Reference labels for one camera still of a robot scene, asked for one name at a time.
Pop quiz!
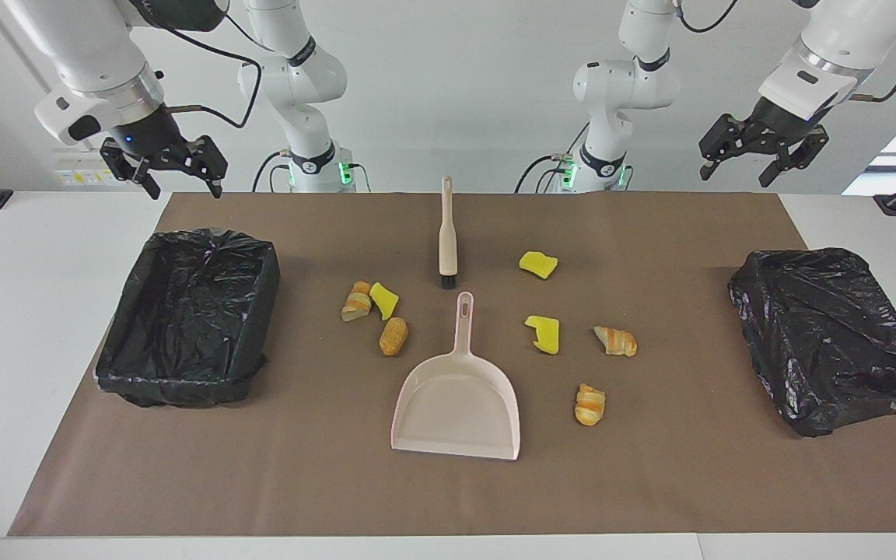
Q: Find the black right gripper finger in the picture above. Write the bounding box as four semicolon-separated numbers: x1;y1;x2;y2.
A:
176;136;229;199
100;138;162;200

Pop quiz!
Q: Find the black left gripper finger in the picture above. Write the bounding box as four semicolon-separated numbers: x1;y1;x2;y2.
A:
759;128;830;188
699;114;760;181

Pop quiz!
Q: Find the striped croissant piece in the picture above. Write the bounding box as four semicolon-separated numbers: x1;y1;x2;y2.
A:
574;383;607;427
593;326;639;358
340;281;373;323

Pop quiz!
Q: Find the yellow sponge piece green backing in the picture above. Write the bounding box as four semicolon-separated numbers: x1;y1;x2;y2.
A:
519;250;558;280

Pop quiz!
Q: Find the small yellow sponge piece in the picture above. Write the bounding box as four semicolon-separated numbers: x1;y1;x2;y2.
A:
369;282;400;321

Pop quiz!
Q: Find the pink brush with black bristles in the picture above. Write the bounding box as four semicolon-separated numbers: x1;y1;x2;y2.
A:
438;176;458;290

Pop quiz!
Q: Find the notched yellow sponge piece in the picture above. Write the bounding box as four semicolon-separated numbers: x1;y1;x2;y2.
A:
524;315;561;355

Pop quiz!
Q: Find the pink plastic dustpan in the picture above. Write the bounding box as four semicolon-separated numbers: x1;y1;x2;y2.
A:
390;292;521;461

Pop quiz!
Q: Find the open bin with black bag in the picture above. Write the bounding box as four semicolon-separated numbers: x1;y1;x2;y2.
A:
94;228;281;408

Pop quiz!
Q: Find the bin covered by black bag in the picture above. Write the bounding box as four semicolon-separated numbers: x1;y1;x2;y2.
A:
728;247;896;438

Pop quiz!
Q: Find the brown oval bread roll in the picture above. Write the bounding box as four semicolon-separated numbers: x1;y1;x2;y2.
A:
380;317;409;357

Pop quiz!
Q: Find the brown table mat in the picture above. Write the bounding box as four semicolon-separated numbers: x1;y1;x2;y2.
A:
9;192;896;537

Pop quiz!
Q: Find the white wall socket strip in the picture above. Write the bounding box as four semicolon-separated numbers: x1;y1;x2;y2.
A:
54;150;118;188

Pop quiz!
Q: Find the black right base cable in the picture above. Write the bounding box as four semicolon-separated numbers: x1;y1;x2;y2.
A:
251;151;295;194

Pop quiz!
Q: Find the black base cable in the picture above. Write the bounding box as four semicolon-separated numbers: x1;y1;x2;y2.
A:
514;123;590;194
251;151;295;194

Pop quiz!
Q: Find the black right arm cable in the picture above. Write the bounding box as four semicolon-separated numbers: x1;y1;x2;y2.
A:
128;0;264;130

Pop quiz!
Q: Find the black left base cable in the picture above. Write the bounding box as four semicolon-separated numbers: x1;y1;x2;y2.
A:
514;123;590;194

